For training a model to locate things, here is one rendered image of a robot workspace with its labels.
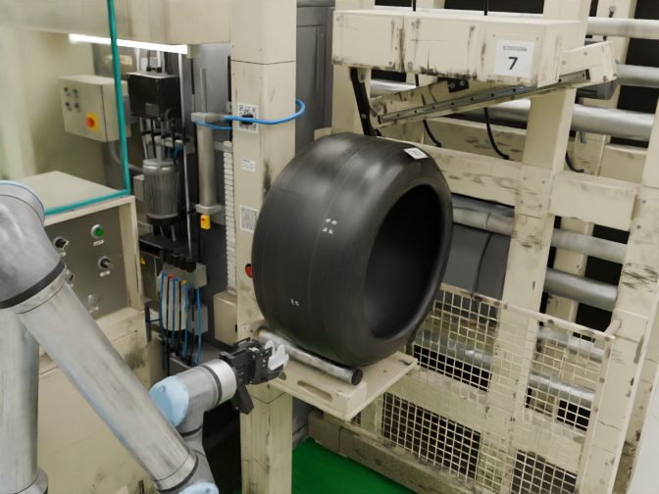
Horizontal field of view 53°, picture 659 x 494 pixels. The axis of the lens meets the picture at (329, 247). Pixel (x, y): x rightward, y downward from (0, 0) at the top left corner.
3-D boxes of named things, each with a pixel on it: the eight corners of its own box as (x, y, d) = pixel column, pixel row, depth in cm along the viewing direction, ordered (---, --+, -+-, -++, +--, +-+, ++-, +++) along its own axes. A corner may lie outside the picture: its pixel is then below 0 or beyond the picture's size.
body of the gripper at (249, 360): (276, 346, 145) (237, 363, 136) (273, 380, 148) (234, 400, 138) (250, 335, 149) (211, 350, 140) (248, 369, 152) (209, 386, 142)
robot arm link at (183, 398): (142, 421, 130) (143, 376, 127) (190, 399, 140) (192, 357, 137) (174, 441, 125) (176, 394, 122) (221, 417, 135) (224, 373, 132)
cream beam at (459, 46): (329, 65, 186) (330, 10, 180) (378, 59, 205) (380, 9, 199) (537, 89, 152) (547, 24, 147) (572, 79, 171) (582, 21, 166)
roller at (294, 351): (267, 333, 192) (257, 345, 190) (261, 324, 189) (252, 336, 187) (365, 375, 173) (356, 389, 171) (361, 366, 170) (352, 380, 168)
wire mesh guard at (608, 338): (333, 422, 249) (340, 253, 223) (336, 419, 250) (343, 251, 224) (570, 538, 200) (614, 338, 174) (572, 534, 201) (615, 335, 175)
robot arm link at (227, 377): (221, 413, 134) (188, 395, 140) (237, 404, 138) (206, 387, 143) (224, 373, 132) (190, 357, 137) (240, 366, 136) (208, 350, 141)
